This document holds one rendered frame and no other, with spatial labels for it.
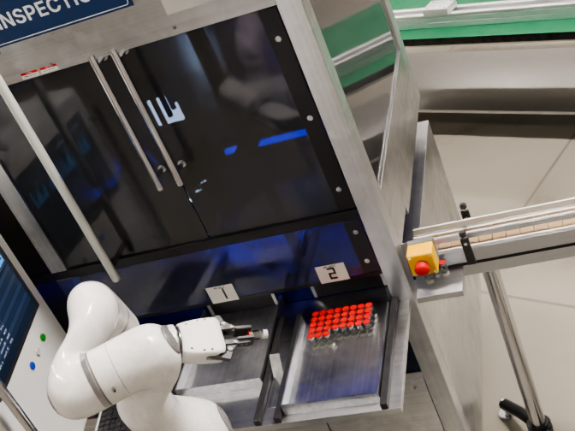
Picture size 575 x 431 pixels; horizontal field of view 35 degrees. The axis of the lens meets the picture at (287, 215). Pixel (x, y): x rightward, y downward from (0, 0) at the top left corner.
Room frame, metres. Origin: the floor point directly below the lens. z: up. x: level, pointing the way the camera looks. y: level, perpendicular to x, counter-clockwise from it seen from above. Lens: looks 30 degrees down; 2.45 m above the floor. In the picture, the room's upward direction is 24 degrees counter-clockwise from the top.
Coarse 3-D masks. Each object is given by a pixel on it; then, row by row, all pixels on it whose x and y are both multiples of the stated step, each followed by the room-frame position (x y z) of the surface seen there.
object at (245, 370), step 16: (224, 320) 2.26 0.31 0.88; (240, 320) 2.23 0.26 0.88; (256, 320) 2.19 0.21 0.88; (272, 320) 2.16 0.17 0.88; (224, 336) 2.18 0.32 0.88; (272, 336) 2.06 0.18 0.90; (224, 352) 2.11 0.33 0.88; (240, 352) 2.08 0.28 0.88; (256, 352) 2.05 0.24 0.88; (192, 368) 2.11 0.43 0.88; (208, 368) 2.07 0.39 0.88; (224, 368) 2.04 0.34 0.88; (240, 368) 2.01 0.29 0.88; (256, 368) 1.98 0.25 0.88; (192, 384) 2.04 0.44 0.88; (208, 384) 2.01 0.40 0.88; (224, 384) 1.94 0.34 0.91; (240, 384) 1.92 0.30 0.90; (256, 384) 1.91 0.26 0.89
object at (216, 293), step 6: (210, 288) 2.20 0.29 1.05; (216, 288) 2.19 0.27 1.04; (228, 288) 2.18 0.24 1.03; (210, 294) 2.20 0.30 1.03; (216, 294) 2.19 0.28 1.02; (222, 294) 2.19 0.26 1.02; (228, 294) 2.18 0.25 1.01; (234, 294) 2.17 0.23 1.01; (216, 300) 2.20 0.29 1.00; (222, 300) 2.19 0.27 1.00; (228, 300) 2.18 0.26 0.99
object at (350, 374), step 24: (384, 312) 1.98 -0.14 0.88; (384, 336) 1.85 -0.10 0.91; (312, 360) 1.92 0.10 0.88; (336, 360) 1.87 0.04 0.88; (360, 360) 1.84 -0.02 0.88; (288, 384) 1.84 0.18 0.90; (312, 384) 1.83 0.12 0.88; (336, 384) 1.79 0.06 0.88; (360, 384) 1.75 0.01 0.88; (288, 408) 1.76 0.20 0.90; (312, 408) 1.73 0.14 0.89; (336, 408) 1.71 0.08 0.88
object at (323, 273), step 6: (330, 264) 2.05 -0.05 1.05; (336, 264) 2.05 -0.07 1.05; (342, 264) 2.04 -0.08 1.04; (318, 270) 2.07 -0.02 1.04; (324, 270) 2.06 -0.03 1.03; (330, 270) 2.06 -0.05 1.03; (336, 270) 2.05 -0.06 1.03; (342, 270) 2.04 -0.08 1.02; (318, 276) 2.07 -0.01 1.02; (324, 276) 2.07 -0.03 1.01; (336, 276) 2.05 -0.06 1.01; (342, 276) 2.05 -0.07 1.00; (348, 276) 2.04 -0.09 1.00; (324, 282) 2.07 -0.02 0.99
